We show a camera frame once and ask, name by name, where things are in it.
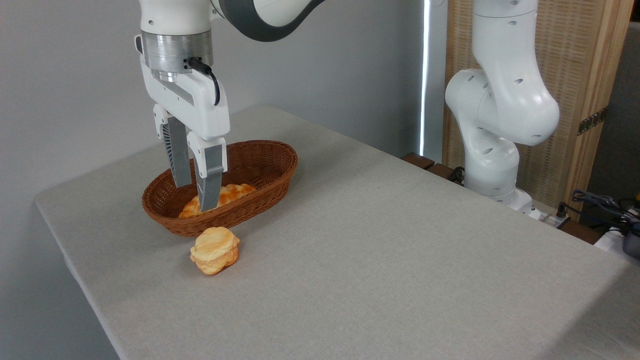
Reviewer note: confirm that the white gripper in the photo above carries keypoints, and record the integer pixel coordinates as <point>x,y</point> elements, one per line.
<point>202,105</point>

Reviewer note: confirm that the braided golden bread loaf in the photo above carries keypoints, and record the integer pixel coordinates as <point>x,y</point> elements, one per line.
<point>235,192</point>

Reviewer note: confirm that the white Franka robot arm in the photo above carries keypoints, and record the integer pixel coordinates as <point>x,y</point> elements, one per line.
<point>500,100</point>

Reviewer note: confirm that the round pale bread roll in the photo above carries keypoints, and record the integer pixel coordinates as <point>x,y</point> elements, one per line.
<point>215,250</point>

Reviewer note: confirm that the brown oval wicker basket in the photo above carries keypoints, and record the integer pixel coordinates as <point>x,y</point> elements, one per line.
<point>265,165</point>

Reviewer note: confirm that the brown wooden block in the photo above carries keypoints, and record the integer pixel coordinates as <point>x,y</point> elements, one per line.
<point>442,172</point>
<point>417,160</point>

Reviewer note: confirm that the woven wooden folding screen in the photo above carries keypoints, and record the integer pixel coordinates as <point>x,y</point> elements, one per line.
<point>565,50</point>

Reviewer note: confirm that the dark metal screen hinge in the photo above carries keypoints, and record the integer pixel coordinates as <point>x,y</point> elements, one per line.
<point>593,120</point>

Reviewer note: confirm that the dark grey container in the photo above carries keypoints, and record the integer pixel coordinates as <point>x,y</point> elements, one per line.
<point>632,244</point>

